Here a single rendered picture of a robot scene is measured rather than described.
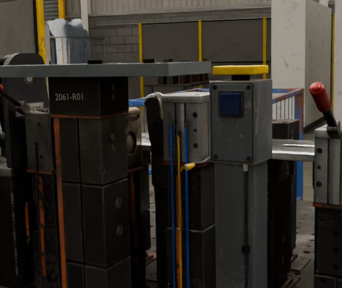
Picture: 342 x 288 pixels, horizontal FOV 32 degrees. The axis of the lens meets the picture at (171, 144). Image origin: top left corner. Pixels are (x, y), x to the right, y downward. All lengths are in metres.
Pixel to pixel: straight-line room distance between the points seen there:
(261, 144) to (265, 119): 0.04
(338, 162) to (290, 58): 8.15
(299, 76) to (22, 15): 5.18
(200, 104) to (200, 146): 0.07
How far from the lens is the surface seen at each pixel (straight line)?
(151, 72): 0.81
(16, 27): 4.77
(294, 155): 1.07
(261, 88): 0.80
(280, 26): 9.10
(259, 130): 0.80
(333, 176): 0.93
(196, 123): 1.00
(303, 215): 1.82
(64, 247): 1.00
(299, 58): 9.03
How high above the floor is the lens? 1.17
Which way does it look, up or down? 8 degrees down
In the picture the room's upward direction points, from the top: 1 degrees counter-clockwise
